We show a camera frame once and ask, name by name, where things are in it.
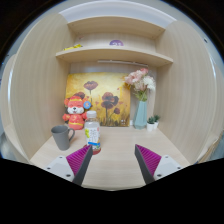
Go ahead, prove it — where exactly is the grey ceramic mug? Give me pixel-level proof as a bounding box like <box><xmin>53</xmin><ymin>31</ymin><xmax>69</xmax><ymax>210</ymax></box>
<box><xmin>51</xmin><ymin>125</ymin><xmax>75</xmax><ymax>151</ymax></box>

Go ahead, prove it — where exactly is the teal vase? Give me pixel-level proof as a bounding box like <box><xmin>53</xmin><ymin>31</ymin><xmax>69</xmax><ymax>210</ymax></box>
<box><xmin>133</xmin><ymin>101</ymin><xmax>147</xmax><ymax>130</ymax></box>

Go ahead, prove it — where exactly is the purple round object on shelf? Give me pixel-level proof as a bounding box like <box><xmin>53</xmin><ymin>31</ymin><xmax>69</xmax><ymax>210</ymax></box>
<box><xmin>109</xmin><ymin>40</ymin><xmax>124</xmax><ymax>46</ymax></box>

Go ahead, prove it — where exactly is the small potted succulent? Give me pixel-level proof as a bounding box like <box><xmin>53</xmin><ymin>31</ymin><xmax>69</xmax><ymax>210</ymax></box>
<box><xmin>147</xmin><ymin>115</ymin><xmax>160</xmax><ymax>131</ymax></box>

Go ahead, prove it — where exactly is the pink white flower bouquet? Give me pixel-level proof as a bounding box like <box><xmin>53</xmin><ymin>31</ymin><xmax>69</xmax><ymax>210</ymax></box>
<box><xmin>124</xmin><ymin>68</ymin><xmax>156</xmax><ymax>102</ymax></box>

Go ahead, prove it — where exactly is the wooden desk shelf unit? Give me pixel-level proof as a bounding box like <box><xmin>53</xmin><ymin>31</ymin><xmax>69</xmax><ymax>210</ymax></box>
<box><xmin>0</xmin><ymin>14</ymin><xmax>224</xmax><ymax>189</ymax></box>

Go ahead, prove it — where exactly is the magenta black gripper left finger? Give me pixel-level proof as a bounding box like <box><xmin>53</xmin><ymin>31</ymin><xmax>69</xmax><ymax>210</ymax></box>
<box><xmin>66</xmin><ymin>146</ymin><xmax>93</xmax><ymax>186</ymax></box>

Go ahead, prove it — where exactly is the red round coaster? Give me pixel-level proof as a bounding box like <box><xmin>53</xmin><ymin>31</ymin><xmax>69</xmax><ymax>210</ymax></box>
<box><xmin>93</xmin><ymin>149</ymin><xmax>101</xmax><ymax>155</ymax></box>

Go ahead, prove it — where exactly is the clear plastic water bottle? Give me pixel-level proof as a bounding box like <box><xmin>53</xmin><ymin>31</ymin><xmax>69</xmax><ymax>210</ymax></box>
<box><xmin>84</xmin><ymin>111</ymin><xmax>101</xmax><ymax>150</ymax></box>

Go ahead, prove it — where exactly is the yellow flower painting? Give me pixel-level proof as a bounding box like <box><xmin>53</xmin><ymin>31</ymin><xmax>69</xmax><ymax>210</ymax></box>
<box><xmin>65</xmin><ymin>72</ymin><xmax>130</xmax><ymax>127</ymax></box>

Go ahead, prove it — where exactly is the red plush fox toy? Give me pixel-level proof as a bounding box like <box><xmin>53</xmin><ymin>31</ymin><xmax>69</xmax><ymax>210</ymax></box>
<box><xmin>62</xmin><ymin>96</ymin><xmax>91</xmax><ymax>130</ymax></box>

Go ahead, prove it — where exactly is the yellow object on shelf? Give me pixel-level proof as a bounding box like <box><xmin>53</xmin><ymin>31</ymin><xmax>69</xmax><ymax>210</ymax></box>
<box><xmin>63</xmin><ymin>44</ymin><xmax>83</xmax><ymax>51</ymax></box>

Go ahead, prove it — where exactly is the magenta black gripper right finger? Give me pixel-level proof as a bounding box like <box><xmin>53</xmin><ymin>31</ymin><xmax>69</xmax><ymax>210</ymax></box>
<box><xmin>135</xmin><ymin>144</ymin><xmax>161</xmax><ymax>184</ymax></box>

